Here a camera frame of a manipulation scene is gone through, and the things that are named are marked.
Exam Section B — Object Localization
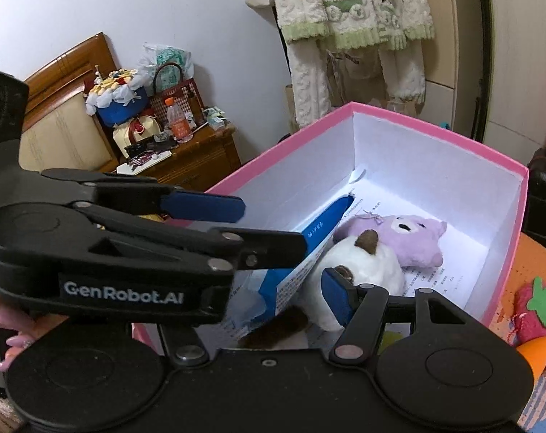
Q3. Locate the wooden nightstand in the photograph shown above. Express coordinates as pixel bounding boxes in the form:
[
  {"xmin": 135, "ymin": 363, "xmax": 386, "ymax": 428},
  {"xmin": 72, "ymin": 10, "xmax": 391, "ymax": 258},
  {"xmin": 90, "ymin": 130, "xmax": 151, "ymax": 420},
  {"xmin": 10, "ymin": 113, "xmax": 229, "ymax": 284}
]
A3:
[{"xmin": 115, "ymin": 124, "xmax": 242, "ymax": 193}]

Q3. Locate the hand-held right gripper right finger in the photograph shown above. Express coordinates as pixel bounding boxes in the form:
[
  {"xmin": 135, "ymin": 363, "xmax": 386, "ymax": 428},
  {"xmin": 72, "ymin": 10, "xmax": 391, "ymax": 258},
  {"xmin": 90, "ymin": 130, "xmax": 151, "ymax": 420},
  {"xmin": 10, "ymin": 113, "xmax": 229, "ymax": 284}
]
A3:
[{"xmin": 320, "ymin": 267, "xmax": 486, "ymax": 366}]

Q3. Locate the red strawberry plush toy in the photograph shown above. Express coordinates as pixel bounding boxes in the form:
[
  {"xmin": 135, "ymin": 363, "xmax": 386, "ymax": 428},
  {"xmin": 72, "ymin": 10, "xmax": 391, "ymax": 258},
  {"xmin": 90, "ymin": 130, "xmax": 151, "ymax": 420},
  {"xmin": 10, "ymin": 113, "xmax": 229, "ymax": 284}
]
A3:
[{"xmin": 511, "ymin": 277, "xmax": 546, "ymax": 349}]

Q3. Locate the plaid handbag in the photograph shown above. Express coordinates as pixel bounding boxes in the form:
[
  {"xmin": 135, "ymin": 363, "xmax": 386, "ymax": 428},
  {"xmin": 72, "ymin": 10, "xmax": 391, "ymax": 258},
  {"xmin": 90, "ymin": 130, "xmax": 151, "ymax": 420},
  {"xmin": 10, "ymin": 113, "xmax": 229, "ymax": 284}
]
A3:
[{"xmin": 149, "ymin": 63, "xmax": 206, "ymax": 132}]

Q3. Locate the orange drink bottle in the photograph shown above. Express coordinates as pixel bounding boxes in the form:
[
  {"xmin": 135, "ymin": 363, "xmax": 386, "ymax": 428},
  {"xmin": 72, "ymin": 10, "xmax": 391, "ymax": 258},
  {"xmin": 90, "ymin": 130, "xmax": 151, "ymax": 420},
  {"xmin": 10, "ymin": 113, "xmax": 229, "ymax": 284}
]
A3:
[{"xmin": 165, "ymin": 96, "xmax": 194, "ymax": 144}]

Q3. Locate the white fleece jacket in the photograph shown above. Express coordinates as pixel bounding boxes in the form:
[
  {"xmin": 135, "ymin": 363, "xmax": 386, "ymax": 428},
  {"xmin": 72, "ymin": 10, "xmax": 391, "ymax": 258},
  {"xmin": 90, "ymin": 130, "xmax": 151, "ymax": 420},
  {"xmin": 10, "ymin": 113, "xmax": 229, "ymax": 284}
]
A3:
[{"xmin": 270, "ymin": 0, "xmax": 436, "ymax": 130}]

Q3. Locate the blue boxed flower bouquet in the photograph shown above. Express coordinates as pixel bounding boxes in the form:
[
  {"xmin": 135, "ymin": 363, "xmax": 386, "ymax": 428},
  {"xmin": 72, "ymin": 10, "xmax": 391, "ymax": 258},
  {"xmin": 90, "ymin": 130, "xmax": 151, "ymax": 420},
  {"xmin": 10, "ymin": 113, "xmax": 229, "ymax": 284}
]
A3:
[{"xmin": 84, "ymin": 67, "xmax": 150, "ymax": 128}]

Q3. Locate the white plush cat toy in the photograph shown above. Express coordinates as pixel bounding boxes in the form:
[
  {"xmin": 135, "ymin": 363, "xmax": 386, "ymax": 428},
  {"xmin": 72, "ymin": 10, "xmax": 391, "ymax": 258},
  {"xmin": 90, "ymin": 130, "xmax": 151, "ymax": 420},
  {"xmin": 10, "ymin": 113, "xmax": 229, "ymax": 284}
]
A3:
[{"xmin": 239, "ymin": 230, "xmax": 407, "ymax": 351}]

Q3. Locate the blue white wet wipes pack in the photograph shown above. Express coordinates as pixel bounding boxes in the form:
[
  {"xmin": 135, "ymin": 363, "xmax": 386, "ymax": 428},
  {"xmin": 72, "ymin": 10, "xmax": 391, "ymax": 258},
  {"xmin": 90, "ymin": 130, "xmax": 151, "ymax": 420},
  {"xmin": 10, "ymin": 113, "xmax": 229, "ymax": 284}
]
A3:
[{"xmin": 230, "ymin": 192, "xmax": 357, "ymax": 339}]

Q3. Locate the white plastic bag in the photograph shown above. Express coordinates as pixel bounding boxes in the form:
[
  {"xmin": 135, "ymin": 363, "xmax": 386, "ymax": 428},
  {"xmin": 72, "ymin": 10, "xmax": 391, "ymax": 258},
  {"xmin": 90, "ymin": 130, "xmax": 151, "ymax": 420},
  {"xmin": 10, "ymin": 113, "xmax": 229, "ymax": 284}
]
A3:
[{"xmin": 138, "ymin": 43, "xmax": 195, "ymax": 92}]

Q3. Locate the black clothes rack pole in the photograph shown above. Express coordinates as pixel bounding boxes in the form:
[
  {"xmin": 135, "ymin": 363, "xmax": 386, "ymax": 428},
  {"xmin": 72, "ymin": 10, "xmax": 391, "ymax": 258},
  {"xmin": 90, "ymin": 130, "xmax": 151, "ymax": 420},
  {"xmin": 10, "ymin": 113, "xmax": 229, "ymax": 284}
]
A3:
[{"xmin": 475, "ymin": 0, "xmax": 493, "ymax": 146}]

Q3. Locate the purple plush toy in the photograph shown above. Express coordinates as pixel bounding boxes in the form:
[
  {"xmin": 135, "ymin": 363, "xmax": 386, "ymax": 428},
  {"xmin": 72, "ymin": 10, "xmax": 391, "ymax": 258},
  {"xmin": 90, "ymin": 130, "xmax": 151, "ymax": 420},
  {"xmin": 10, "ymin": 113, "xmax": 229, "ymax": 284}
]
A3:
[{"xmin": 334, "ymin": 215, "xmax": 448, "ymax": 268}]

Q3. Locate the cream gift pouch red ribbon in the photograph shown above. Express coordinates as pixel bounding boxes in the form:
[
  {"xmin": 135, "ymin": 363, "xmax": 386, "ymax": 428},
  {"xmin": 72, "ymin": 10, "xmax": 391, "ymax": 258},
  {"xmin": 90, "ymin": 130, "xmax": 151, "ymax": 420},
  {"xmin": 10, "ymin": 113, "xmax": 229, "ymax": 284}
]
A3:
[{"xmin": 113, "ymin": 110, "xmax": 164, "ymax": 159}]

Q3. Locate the person's left hand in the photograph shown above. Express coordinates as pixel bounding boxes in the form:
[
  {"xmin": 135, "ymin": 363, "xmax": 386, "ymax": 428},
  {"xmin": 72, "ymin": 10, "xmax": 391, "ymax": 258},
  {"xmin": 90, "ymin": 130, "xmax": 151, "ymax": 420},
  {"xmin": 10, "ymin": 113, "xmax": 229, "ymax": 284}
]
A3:
[{"xmin": 0, "ymin": 280, "xmax": 72, "ymax": 373}]

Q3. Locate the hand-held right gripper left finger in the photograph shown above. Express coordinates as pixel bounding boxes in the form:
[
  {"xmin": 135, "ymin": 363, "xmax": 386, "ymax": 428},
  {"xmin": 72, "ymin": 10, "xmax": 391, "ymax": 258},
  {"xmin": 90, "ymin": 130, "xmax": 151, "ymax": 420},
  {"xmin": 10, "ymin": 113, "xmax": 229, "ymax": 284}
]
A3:
[{"xmin": 158, "ymin": 323, "xmax": 211, "ymax": 367}]

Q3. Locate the pink cardboard box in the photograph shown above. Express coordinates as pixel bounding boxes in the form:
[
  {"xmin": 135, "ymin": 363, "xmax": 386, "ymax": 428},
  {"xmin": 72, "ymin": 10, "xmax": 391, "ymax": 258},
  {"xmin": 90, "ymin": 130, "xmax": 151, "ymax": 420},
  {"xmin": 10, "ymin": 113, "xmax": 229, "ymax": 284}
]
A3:
[{"xmin": 131, "ymin": 101, "xmax": 529, "ymax": 358}]

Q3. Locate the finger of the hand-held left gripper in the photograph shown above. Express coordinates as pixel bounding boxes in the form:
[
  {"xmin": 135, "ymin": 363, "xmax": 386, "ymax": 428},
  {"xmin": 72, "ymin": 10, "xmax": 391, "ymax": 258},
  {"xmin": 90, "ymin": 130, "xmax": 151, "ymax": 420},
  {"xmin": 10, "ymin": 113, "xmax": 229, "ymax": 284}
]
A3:
[
  {"xmin": 74, "ymin": 201, "xmax": 308, "ymax": 276},
  {"xmin": 40, "ymin": 168, "xmax": 247, "ymax": 224}
]

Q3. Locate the beige wooden wardrobe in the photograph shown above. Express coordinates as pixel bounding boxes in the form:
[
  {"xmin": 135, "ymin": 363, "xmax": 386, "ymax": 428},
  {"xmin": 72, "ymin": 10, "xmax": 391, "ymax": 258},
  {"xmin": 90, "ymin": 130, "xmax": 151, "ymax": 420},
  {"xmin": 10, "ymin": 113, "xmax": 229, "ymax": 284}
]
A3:
[{"xmin": 424, "ymin": 0, "xmax": 546, "ymax": 154}]

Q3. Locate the wooden headboard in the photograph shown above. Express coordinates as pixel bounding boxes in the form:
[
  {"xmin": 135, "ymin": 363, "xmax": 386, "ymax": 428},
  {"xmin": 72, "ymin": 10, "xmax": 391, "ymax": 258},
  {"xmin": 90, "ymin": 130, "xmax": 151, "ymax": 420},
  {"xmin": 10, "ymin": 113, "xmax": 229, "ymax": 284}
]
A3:
[{"xmin": 18, "ymin": 31, "xmax": 121, "ymax": 175}]

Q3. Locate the printed paper sheet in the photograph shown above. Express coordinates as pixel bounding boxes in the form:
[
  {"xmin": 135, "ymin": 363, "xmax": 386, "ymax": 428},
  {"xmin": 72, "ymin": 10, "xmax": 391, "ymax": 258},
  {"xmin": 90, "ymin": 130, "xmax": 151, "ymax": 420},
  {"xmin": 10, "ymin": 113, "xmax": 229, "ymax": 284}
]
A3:
[{"xmin": 196, "ymin": 167, "xmax": 487, "ymax": 353}]

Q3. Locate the orange carrot plush toy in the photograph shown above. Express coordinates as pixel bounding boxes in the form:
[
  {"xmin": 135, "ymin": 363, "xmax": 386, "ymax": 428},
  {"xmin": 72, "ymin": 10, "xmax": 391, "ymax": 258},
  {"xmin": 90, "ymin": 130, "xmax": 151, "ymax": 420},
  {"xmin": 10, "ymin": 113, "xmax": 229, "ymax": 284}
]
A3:
[{"xmin": 516, "ymin": 336, "xmax": 546, "ymax": 371}]

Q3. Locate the black suitcase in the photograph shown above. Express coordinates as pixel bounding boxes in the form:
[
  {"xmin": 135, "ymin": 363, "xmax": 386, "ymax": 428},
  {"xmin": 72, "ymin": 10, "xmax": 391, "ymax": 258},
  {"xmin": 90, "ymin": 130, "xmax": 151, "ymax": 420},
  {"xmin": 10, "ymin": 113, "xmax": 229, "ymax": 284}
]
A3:
[{"xmin": 523, "ymin": 146, "xmax": 546, "ymax": 254}]

